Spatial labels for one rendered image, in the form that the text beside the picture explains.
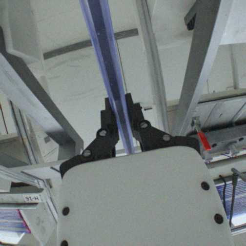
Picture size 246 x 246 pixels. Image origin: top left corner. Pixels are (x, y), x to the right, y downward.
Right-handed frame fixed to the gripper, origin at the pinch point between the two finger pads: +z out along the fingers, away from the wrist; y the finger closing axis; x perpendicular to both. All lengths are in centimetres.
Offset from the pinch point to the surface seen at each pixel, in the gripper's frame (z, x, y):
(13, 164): 21, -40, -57
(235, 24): 11.5, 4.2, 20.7
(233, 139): 10, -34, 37
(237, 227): -23, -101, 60
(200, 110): 14.8, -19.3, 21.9
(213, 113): 15.0, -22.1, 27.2
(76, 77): 181, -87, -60
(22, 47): 8.8, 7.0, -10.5
